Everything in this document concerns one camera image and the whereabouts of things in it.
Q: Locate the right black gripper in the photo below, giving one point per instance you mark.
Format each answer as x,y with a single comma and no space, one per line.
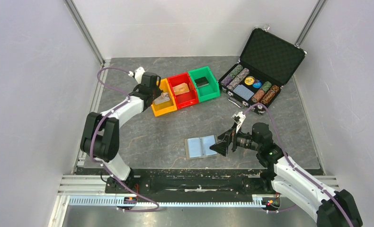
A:
220,147

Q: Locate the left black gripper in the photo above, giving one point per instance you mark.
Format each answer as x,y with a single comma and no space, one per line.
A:
158,91

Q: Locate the white credit card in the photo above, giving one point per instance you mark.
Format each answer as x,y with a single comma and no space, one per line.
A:
158,101

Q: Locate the grey card holder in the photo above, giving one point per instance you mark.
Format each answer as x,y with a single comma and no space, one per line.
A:
199,147

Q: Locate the tan card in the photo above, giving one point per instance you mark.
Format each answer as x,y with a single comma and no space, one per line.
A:
181,89

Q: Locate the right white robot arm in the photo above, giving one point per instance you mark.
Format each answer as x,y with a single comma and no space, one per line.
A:
325,205

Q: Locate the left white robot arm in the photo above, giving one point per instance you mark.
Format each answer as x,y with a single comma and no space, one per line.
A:
101,134

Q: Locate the silver card in yellow bin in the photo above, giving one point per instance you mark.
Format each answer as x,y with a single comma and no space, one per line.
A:
165,99

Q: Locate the blue playing card deck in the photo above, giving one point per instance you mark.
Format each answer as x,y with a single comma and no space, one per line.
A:
243,92

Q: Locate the yellow plastic bin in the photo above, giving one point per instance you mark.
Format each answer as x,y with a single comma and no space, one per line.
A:
167,107

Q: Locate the red plastic bin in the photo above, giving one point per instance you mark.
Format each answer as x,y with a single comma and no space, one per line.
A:
187,99

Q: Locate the green plastic bin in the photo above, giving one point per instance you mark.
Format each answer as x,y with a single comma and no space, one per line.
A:
210,91

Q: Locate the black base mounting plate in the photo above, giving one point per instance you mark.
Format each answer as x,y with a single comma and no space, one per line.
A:
200,185

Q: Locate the brown poker chip row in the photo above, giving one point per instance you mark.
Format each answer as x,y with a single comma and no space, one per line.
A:
265,93

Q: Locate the purple poker chip row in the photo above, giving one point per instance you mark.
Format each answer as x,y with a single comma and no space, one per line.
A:
230,84

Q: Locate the blue dealer button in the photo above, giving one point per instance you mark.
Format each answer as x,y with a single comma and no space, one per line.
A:
257,84

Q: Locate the yellow dealer button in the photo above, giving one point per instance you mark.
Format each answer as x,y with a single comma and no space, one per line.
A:
249,80

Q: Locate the green poker chip row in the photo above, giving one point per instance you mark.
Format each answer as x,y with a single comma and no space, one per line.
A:
236,71

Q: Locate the black poker chip case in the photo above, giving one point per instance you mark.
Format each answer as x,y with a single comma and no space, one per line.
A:
268,58

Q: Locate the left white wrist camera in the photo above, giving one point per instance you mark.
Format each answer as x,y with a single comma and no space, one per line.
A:
137,74

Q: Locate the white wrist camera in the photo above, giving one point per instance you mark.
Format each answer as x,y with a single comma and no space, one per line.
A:
137,74
239,118

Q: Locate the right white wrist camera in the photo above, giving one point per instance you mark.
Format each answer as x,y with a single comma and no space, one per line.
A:
239,118

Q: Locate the left aluminium frame post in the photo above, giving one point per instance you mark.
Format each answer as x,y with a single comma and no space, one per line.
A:
70,4

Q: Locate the aluminium frame post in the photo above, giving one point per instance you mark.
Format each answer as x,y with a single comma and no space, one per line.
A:
70,4
316,11

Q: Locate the right aluminium frame post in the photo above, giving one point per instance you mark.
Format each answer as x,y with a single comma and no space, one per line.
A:
316,11

